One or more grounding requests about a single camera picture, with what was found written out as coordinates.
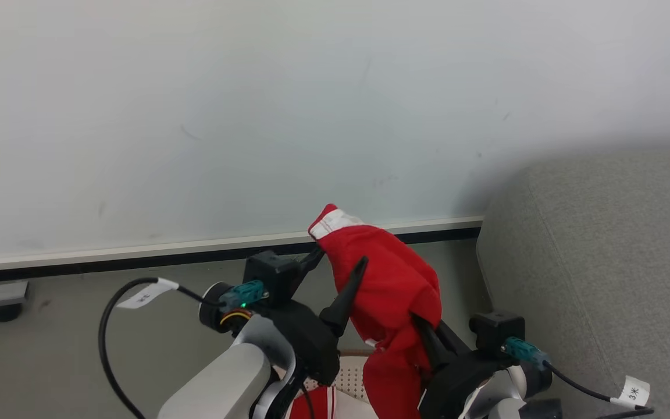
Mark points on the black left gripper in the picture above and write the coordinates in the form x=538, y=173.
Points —
x=312, y=343

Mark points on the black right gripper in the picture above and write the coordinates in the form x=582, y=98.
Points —
x=454, y=384

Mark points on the red white jersey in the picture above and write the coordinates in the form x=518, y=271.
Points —
x=387, y=279

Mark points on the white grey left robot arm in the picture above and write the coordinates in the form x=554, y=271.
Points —
x=224, y=378

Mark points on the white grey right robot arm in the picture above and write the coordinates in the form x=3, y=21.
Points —
x=506, y=393

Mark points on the cream perforated laundry basket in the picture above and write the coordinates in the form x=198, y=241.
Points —
x=349, y=378

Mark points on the grey fabric sofa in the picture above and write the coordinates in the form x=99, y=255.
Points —
x=614, y=279

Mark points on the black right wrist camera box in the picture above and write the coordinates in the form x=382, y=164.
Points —
x=495, y=329

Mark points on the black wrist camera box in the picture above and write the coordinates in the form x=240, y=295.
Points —
x=271, y=273
x=495, y=329

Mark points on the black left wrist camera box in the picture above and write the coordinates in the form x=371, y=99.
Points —
x=271, y=273

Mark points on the white black wall baseboard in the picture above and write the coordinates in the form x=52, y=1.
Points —
x=137, y=256

